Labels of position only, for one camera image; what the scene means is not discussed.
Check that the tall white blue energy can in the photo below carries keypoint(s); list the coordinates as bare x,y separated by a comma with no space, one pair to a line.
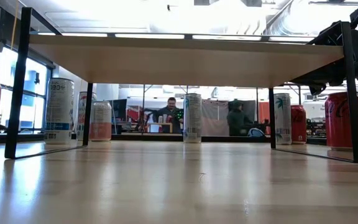
59,109

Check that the white cabinet box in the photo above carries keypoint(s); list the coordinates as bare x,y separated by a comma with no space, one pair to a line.
314,109

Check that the black monitor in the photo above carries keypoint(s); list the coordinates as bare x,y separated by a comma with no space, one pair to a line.
118,110

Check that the wooden shelf with black frame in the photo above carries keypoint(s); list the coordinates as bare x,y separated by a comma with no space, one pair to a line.
182,62

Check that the short white pink can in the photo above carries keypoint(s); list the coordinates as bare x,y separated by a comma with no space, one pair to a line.
101,121

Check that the white blue round object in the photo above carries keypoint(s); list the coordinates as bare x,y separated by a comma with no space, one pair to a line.
256,132

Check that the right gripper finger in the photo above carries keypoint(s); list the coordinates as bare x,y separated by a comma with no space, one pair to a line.
329,34
325,76

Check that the black background robot arm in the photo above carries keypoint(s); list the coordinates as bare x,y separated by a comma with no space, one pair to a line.
141,119

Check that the person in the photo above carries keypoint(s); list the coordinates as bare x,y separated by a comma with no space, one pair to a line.
168,116
236,121

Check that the light grey hanging cloth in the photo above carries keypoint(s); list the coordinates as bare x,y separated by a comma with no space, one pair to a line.
213,118

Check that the large glass window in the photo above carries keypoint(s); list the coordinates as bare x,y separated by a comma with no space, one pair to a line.
36,93

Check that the orange hanging cloth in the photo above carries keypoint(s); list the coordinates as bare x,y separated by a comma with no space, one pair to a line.
263,112

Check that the ribbed ventilation duct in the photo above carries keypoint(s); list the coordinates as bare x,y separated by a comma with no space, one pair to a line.
278,21

